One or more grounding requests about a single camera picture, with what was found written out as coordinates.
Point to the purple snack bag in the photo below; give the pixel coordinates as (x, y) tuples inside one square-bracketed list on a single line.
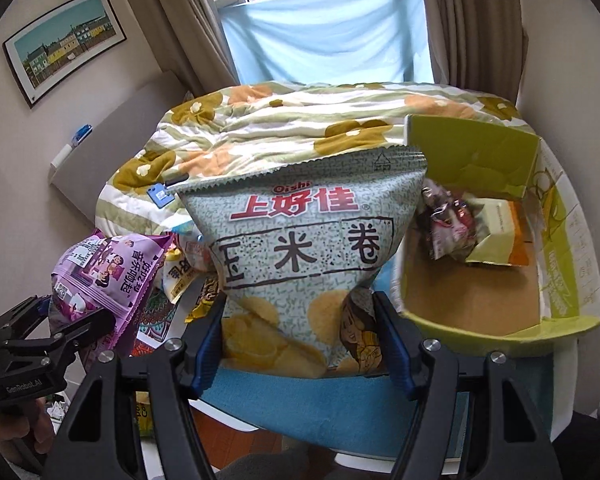
[(110, 270)]

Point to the light blue window cloth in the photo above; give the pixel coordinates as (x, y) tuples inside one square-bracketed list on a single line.
[(325, 35)]

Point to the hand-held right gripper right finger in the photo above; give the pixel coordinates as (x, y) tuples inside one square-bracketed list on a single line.
[(392, 347)]

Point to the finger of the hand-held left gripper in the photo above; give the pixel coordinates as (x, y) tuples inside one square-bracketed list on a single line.
[(80, 327), (22, 310)]

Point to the floral striped blanket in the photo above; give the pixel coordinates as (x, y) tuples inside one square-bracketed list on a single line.
[(280, 120)]

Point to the green orange snack packet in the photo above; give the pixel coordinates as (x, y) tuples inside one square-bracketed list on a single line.
[(500, 235)]

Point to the person's left hand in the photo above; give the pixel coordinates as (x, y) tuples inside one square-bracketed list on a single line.
[(15, 430)]

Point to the small blue white device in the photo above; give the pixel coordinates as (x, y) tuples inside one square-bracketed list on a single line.
[(82, 133)]

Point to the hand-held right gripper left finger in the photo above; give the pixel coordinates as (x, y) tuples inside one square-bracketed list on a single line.
[(207, 342)]

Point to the small black device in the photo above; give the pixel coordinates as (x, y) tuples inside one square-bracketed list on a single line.
[(176, 179)]

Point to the framed houses picture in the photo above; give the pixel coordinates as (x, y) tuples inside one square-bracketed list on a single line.
[(65, 47)]

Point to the green white snack bag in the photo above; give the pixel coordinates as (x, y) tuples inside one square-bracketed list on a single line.
[(300, 260)]

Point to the beige curtain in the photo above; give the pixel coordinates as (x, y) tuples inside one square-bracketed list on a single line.
[(470, 25), (190, 20)]

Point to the green cardboard box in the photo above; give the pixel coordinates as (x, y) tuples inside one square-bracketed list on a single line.
[(480, 305)]

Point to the dark red snack packet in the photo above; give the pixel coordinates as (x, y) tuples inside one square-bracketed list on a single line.
[(447, 225)]

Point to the orange white snack packet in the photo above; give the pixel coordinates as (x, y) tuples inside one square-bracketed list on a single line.
[(192, 250)]

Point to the white headboard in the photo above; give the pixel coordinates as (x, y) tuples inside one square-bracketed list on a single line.
[(130, 125)]

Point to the white yellow snack packet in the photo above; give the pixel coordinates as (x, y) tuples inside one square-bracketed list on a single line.
[(177, 280)]

